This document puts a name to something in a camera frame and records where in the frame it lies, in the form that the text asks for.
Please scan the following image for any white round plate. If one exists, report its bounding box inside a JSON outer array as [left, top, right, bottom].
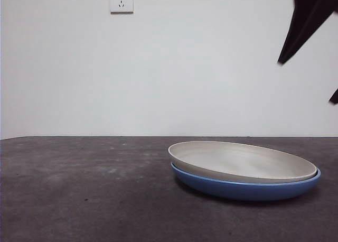
[[167, 141, 318, 184]]

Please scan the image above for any white wall power socket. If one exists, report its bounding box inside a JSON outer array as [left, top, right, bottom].
[[110, 0, 134, 15]]

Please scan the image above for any blue round plate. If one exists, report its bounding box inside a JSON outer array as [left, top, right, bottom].
[[170, 161, 322, 202]]

